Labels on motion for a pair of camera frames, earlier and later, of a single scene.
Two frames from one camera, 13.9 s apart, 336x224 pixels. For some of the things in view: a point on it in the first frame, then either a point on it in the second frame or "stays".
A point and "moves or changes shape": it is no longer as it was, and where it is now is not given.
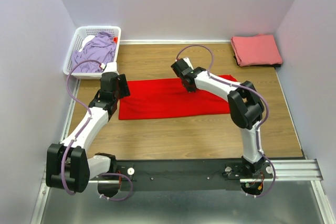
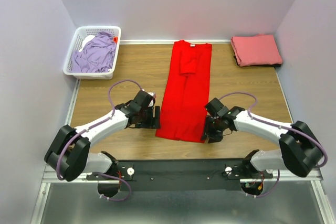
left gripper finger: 124,86 → 156,120
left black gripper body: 117,95 → 146,121
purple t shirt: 101,48 stays
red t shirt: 167,97 moves or changes shape
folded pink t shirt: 258,49 stays
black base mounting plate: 157,174 stays
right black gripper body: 190,89 → 216,129
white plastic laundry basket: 76,42 stays
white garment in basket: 86,39 stays
